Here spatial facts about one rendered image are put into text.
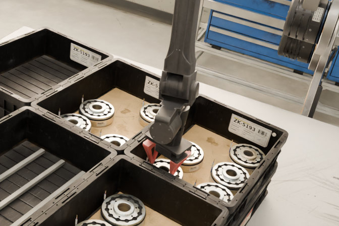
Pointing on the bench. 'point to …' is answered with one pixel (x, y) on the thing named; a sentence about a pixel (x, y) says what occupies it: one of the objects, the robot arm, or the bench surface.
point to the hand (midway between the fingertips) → (162, 167)
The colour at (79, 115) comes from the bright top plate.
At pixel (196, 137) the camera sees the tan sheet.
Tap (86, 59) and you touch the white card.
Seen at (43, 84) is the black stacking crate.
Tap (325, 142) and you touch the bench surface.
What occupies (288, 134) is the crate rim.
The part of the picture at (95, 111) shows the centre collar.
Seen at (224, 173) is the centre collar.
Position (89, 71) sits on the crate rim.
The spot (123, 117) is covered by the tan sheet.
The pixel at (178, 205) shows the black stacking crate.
